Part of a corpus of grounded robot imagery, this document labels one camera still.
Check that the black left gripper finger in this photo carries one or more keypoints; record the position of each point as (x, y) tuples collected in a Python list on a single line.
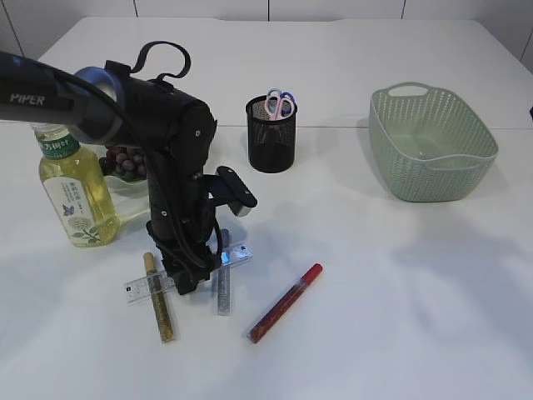
[(187, 283)]

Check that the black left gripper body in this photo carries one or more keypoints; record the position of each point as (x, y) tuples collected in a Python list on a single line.
[(183, 217)]

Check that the clear plastic ruler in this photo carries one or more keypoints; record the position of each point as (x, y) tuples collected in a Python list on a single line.
[(138, 289)]

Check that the purple grape bunch with leaf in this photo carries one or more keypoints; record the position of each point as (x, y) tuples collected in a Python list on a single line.
[(127, 163)]

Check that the yellow tea drink bottle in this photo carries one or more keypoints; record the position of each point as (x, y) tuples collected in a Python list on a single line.
[(72, 178)]

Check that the pink small scissors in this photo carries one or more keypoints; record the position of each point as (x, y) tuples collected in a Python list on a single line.
[(275, 106)]

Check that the blue capped scissors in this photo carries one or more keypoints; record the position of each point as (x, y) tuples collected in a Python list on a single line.
[(287, 102)]

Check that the clear plastic sheet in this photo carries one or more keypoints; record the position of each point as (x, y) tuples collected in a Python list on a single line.
[(426, 153)]

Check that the silver glitter pen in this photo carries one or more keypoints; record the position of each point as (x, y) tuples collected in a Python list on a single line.
[(223, 278)]

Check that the gold glitter pen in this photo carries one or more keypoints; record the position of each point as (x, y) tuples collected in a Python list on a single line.
[(164, 323)]

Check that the green wavy glass plate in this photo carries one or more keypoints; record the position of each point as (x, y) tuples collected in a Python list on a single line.
[(121, 187)]

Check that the red glitter pen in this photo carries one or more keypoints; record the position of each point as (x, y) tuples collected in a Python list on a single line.
[(273, 315)]

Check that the black mesh pen holder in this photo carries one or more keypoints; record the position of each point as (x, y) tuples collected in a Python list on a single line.
[(271, 144)]

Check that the green plastic woven basket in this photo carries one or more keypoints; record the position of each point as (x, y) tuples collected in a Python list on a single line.
[(438, 118)]

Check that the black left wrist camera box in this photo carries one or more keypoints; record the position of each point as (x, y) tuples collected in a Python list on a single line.
[(226, 188)]

